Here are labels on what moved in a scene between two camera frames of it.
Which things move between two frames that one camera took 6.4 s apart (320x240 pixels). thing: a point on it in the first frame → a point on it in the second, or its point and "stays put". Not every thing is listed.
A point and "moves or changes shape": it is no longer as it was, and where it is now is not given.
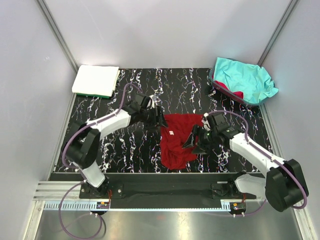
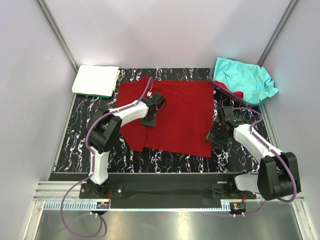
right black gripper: x=201 y=148 → x=217 y=144
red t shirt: x=173 y=137 moves or changes shape
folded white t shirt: x=99 y=80 stays put
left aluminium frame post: x=58 y=34 stays put
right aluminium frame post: x=277 y=32 stays put
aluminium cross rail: x=55 y=190 stays put
